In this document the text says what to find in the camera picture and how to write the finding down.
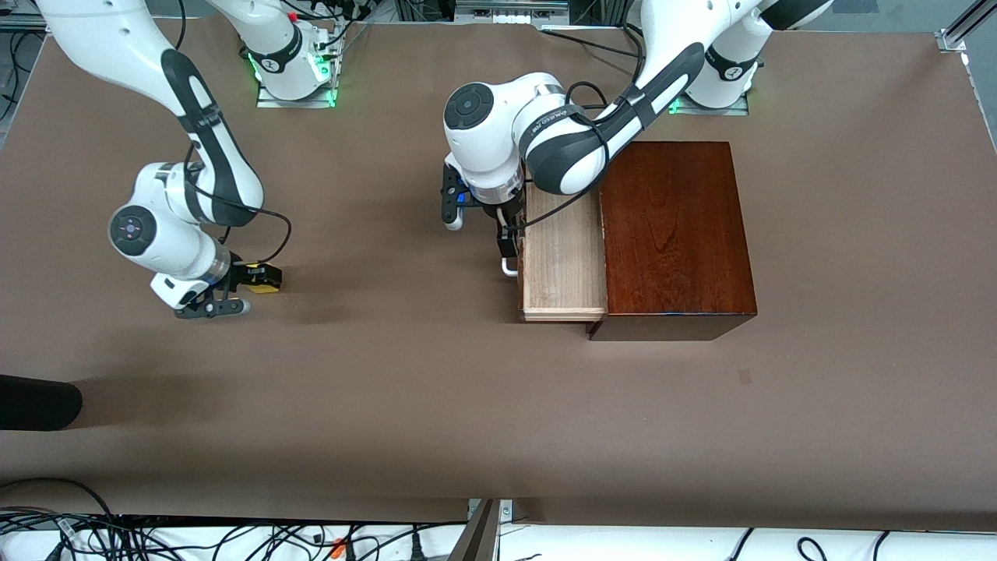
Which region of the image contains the black looping cable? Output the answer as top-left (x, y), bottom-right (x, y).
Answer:
top-left (0, 477), bottom-right (118, 523)

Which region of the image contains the white power strip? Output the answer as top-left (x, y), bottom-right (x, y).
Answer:
top-left (454, 0), bottom-right (571, 26)

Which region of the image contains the wooden drawer with white handle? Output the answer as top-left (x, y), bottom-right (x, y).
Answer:
top-left (502, 187), bottom-right (608, 323)

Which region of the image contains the aluminium profile post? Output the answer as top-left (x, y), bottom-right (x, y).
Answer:
top-left (448, 499), bottom-right (515, 561)

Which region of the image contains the tangled black cable bundle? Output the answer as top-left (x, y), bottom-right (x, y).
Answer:
top-left (0, 506), bottom-right (468, 561)

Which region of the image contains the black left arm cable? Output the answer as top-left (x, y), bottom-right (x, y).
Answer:
top-left (514, 82), bottom-right (647, 231)

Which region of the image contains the black cylindrical object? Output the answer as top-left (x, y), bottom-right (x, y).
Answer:
top-left (0, 374), bottom-right (83, 432)

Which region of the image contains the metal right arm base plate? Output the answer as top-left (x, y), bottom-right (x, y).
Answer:
top-left (255, 78), bottom-right (337, 108)

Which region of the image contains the black cable on table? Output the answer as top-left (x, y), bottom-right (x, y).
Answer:
top-left (541, 22), bottom-right (654, 65)

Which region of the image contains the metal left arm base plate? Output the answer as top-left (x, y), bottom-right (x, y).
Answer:
top-left (674, 92), bottom-right (750, 116)

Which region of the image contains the dark brown wooden cabinet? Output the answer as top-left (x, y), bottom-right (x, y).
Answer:
top-left (588, 141), bottom-right (758, 341)

